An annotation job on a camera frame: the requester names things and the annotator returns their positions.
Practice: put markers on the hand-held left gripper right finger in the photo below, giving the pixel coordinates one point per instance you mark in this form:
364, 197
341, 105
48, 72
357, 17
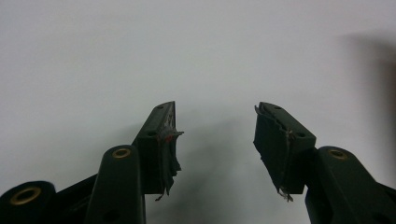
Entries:
280, 149

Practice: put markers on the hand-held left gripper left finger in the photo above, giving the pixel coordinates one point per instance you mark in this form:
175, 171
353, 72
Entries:
152, 155

